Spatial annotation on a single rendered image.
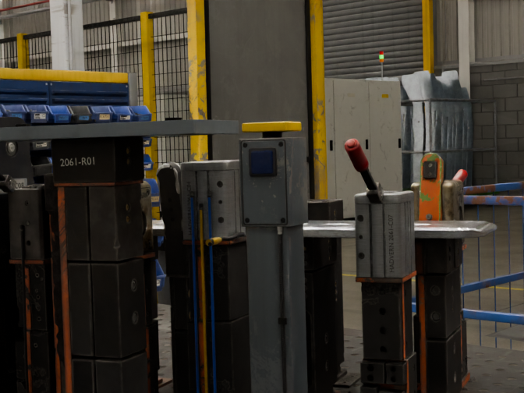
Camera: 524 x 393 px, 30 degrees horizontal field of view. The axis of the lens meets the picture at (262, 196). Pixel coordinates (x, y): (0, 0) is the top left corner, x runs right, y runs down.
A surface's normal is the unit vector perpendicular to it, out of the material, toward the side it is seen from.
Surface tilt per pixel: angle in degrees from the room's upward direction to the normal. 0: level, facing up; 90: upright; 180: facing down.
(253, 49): 90
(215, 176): 90
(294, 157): 90
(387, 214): 90
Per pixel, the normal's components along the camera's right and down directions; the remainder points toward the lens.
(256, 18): 0.76, 0.00
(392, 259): -0.38, 0.06
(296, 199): 0.92, -0.01
